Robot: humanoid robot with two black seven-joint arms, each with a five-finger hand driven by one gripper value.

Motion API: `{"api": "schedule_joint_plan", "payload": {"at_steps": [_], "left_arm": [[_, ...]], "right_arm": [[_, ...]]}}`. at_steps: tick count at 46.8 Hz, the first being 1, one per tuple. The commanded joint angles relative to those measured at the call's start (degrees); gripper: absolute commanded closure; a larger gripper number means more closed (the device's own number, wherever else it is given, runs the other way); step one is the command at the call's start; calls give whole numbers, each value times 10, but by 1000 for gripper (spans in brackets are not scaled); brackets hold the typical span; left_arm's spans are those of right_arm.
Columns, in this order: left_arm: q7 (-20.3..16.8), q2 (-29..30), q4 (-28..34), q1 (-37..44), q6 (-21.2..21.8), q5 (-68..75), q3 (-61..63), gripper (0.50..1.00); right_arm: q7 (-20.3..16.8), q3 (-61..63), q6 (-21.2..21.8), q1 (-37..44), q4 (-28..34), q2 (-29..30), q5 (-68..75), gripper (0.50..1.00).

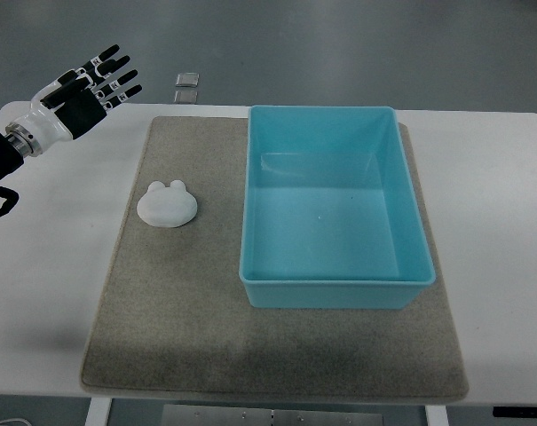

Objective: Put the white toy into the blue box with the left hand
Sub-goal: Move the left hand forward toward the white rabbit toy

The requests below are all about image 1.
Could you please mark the black table control panel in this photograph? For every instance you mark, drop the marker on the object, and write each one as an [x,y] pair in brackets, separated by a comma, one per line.
[519,412]

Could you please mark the blue plastic box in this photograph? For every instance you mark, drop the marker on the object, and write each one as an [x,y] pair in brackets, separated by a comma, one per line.
[331,215]

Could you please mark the white table leg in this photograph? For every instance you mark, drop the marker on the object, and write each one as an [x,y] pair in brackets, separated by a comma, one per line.
[436,415]
[98,412]

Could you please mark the metal floor plate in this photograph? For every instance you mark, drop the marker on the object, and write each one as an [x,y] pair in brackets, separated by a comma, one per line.
[187,80]
[185,97]

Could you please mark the grey felt mat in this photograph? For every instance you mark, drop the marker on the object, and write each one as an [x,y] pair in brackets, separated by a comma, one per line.
[174,319]

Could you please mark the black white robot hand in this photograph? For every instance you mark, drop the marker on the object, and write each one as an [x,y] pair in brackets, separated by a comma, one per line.
[73,104]

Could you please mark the metal table base plate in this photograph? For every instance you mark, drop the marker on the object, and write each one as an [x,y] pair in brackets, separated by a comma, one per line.
[185,415]

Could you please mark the white frog toy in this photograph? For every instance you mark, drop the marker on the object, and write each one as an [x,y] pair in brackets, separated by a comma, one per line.
[167,206]

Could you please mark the lower metal floor plate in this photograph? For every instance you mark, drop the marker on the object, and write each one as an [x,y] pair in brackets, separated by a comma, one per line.
[185,97]

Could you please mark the left white table leg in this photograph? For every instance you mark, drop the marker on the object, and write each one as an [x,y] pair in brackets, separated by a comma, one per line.
[98,412]

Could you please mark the right white table leg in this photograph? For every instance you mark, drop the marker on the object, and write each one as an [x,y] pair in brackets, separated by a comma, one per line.
[436,415]

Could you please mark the upper metal floor plate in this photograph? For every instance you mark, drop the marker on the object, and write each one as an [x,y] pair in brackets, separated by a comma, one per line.
[187,80]

